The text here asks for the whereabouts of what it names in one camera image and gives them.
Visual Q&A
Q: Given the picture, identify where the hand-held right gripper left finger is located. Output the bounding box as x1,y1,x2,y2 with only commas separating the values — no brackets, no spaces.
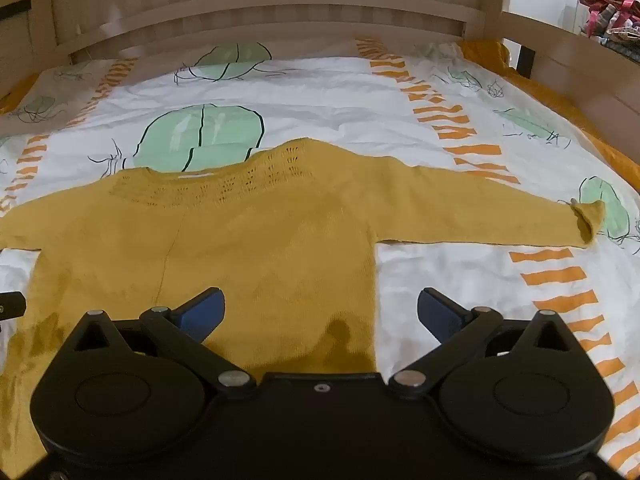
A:
64,287,257,391

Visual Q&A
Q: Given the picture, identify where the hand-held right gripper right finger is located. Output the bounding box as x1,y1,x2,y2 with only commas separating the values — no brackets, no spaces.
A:
387,287,582,391

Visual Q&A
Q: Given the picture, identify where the wooden bed headboard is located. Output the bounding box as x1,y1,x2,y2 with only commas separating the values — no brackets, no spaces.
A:
0,0,640,126

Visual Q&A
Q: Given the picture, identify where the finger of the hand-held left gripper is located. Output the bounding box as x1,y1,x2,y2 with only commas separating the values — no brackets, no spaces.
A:
0,291,27,321

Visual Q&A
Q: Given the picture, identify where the white cactus print duvet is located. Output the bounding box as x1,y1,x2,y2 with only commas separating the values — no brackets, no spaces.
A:
0,39,640,480

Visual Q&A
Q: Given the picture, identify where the mustard yellow knit sweater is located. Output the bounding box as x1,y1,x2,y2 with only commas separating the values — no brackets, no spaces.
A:
0,138,607,479

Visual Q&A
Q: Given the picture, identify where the pile of colourful clothes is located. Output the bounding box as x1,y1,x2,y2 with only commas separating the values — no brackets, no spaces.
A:
578,0,640,54

